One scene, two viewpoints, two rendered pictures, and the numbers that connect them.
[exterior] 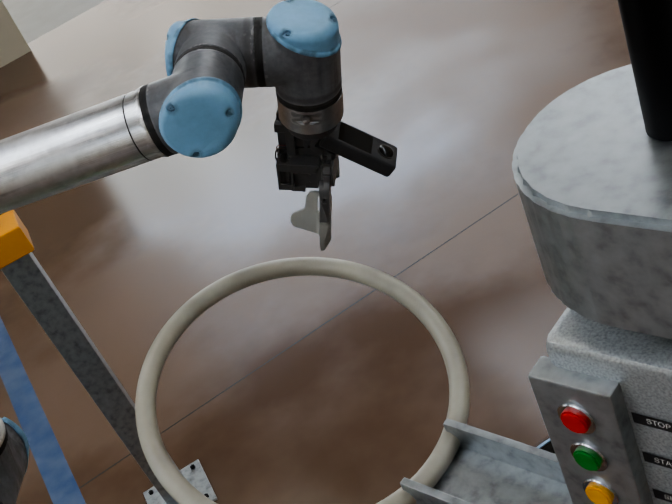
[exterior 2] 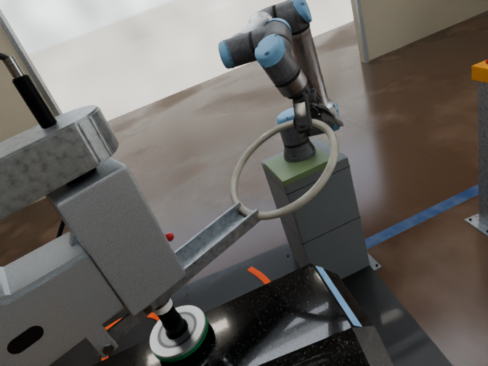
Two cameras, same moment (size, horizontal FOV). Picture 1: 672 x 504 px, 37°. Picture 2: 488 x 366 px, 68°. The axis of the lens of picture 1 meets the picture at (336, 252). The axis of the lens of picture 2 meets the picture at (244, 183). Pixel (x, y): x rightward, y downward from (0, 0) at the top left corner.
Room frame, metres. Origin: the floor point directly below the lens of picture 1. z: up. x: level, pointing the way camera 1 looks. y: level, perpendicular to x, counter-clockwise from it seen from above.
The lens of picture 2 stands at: (1.17, -1.17, 1.86)
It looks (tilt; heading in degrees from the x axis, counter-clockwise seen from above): 28 degrees down; 98
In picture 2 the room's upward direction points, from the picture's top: 21 degrees counter-clockwise
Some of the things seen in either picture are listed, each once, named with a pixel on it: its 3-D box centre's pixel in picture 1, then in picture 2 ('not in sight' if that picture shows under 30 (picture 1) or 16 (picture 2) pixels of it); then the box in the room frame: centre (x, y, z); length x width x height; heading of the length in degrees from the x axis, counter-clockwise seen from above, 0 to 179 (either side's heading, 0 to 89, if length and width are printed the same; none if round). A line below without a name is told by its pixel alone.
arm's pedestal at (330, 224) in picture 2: not in sight; (316, 214); (1.28, 0.79, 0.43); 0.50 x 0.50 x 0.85; 15
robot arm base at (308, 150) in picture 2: not in sight; (298, 147); (1.27, 0.79, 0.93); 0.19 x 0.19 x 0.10
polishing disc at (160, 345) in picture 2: not in sight; (177, 330); (0.63, -0.27, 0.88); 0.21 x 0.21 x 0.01
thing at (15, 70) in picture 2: (653, 27); (30, 93); (0.63, -0.27, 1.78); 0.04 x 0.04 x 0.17
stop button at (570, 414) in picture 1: (575, 419); not in sight; (0.61, -0.13, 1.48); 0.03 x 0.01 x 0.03; 38
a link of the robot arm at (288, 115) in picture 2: not in sight; (293, 125); (1.28, 0.79, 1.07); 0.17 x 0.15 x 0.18; 166
